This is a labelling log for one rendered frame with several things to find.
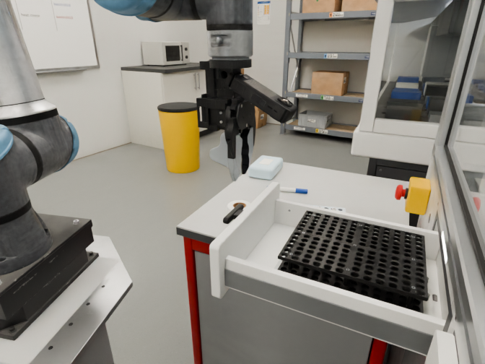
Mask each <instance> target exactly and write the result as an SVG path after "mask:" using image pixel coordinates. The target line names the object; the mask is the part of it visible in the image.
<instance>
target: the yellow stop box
mask: <svg viewBox="0 0 485 364"><path fill-rule="evenodd" d="M430 193H431V185H430V180H429V179H426V178H417V177H410V180H409V185H408V188H406V193H405V196H404V199H405V212H409V213H414V214H418V215H425V213H426V210H427V205H428V201H429V196H430Z"/></svg>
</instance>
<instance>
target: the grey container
mask: <svg viewBox="0 0 485 364"><path fill-rule="evenodd" d="M332 116H333V113H327V112H320V111H313V110H305V111H303V112H301V113H299V120H298V125H299V126H307V127H313V128H319V129H325V128H327V127H328V126H330V125H331V124H332Z"/></svg>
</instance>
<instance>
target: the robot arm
mask: <svg viewBox="0 0 485 364"><path fill-rule="evenodd" d="M94 1H95V2H96V3H97V4H98V5H100V6H101V7H102V8H104V9H106V10H109V11H111V12H113V13H115V14H119V15H123V16H129V17H132V16H136V18H138V19H139V20H143V21H151V22H162V21H184V20H206V30H208V31H207V41H208V55H209V57H212V59H209V61H200V62H199V63H200V69H202V70H205V75H206V93H205V94H202V95H201V97H198V98H196V104H197V116H198V127H199V128H206V129H208V130H209V131H219V130H220V129H223V130H224V133H222V135H221V136H220V144H219V146H218V147H215V148H213V149H211V150H210V153H209V155H210V158H211V159H212V160H213V161H215V162H217V163H220V164H222V165H224V166H226V167H228V168H229V170H230V175H231V178H232V181H236V180H237V179H238V177H239V176H240V174H241V173H242V174H244V175H245V174H246V172H247V171H248V168H249V167H250V162H251V158H252V155H253V146H254V144H255V130H256V122H255V106H256V107H257V108H259V109H261V110H262V111H263V112H265V113H267V114H268V115H270V117H272V118H273V119H274V120H276V121H278V122H280V123H281V124H283V123H285V122H287V121H289V120H291V119H292V117H293V115H294V114H295V112H296V110H297V106H295V105H293V103H292V102H290V101H289V100H287V99H286V98H284V97H281V96H280V95H278V94H276V93H275V92H273V91H272V90H270V89H269V88H267V87H266V86H264V85H262V84H261V83H260V82H258V81H256V80H255V79H253V78H252V77H250V76H248V75H247V74H242V73H241V69H243V68H250V67H252V59H251V58H250V57H251V56H252V55H253V0H94ZM199 107H201V115H202V121H200V109H199ZM78 151H79V136H78V133H77V130H76V129H75V128H74V126H73V124H72V123H71V122H68V121H67V118H65V117H63V116H61V115H59V114H58V110H57V107H56V106H55V105H54V104H52V103H50V102H48V101H47V100H46V99H45V98H44V95H43V91H42V89H41V86H40V83H39V81H38V77H37V74H36V72H35V69H34V66H33V64H32V60H31V58H30V55H29V52H28V49H27V46H26V43H25V40H24V38H23V35H22V31H21V29H20V27H19V23H18V21H17V17H16V14H15V13H14V9H13V6H12V3H11V0H0V276H1V275H4V274H8V273H11V272H15V271H17V270H19V269H22V268H24V267H26V266H28V265H30V264H32V263H33V262H35V261H37V260H38V259H39V258H41V257H42V256H44V255H45V254H46V253H47V252H48V250H49V249H50V248H51V246H52V243H53V239H52V236H51V232H50V230H49V228H48V226H47V225H46V224H45V223H44V222H43V220H42V219H41V218H40V216H39V215H38V214H37V212H36V211H35V210H34V209H33V208H32V205H31V201H30V197H29V194H28V192H27V187H29V186H31V185H33V184H34V183H37V182H38V181H40V180H42V179H44V178H45V177H47V176H49V175H50V174H52V173H55V172H58V171H60V170H62V169H63V168H65V167H66V166H67V165H68V164H69V163H70V162H71V161H72V160H73V159H74V158H75V157H76V156H77V153H78ZM241 158H242V159H241ZM241 161H242V171H241Z"/></svg>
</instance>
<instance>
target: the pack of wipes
mask: <svg viewBox="0 0 485 364"><path fill-rule="evenodd" d="M282 167H283V159H282V158H280V157H271V156H265V155H262V156H260V157H259V158H258V159H257V160H256V161H255V162H254V163H253V164H251V165H250V167H249V168H248V176H249V177H252V178H261V179H266V180H271V179H272V178H273V177H274V176H275V175H276V174H277V173H278V172H279V171H280V170H281V168H282Z"/></svg>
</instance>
